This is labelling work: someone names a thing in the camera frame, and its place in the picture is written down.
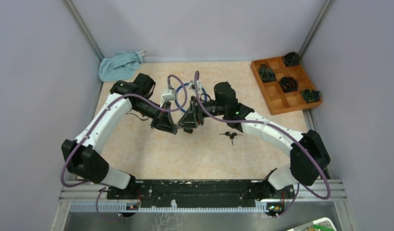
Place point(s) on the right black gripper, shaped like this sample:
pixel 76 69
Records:
pixel 193 116

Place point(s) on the blue cable lock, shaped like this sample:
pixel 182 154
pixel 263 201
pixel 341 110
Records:
pixel 189 89

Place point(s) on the black key bunch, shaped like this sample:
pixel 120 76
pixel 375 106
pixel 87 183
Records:
pixel 231 135

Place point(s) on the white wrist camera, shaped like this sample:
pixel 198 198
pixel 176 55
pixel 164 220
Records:
pixel 195 86
pixel 168 95

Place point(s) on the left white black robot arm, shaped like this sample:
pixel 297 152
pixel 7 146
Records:
pixel 83 154

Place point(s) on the wooden compartment tray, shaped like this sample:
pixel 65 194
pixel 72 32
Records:
pixel 277 101

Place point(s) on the light blue towel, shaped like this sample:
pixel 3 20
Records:
pixel 121 67

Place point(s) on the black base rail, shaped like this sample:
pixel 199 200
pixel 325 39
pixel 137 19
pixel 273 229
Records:
pixel 200 193

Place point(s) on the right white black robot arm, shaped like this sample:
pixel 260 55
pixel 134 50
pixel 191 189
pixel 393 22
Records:
pixel 306 150

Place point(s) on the orange black padlock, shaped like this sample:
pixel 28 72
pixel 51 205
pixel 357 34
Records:
pixel 188 130

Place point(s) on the dark object top tray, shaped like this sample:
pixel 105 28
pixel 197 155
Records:
pixel 291 59

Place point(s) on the dark object centre tray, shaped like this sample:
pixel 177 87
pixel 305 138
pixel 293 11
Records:
pixel 288 84

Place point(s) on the dark green object right tray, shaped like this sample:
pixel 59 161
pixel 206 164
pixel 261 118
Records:
pixel 310 96

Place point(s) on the dark green object left tray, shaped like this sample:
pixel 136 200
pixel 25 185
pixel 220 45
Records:
pixel 266 74

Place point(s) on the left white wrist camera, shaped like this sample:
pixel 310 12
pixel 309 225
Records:
pixel 168 95

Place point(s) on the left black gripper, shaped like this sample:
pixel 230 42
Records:
pixel 163 120

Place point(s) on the dark green object tray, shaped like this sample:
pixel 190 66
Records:
pixel 266 74
pixel 310 96

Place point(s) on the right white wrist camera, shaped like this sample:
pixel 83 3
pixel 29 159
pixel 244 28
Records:
pixel 195 86

